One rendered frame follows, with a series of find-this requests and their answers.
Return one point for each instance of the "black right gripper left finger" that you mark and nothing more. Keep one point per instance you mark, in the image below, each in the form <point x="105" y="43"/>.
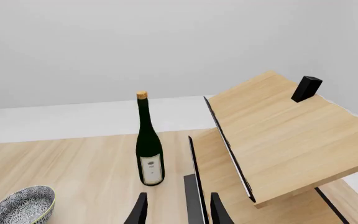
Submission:
<point x="139" y="212"/>

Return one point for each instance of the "small black block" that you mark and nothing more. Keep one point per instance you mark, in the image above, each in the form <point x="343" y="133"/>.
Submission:
<point x="305" y="89"/>

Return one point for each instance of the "patterned grey white bowl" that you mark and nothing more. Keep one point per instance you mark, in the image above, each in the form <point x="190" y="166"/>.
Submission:
<point x="22" y="205"/>

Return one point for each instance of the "wooden cabinet drawer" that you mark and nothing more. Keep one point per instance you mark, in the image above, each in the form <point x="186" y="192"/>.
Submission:
<point x="228" y="147"/>
<point x="219" y="177"/>

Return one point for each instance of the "pale wooden cabinet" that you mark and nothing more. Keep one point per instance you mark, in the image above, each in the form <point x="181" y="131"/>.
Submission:
<point x="291" y="140"/>

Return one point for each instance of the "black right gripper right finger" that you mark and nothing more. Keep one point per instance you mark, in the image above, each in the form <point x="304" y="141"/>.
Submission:
<point x="218" y="213"/>

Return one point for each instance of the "dark green wine bottle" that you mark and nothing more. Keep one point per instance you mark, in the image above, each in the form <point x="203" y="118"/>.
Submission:
<point x="150" y="144"/>

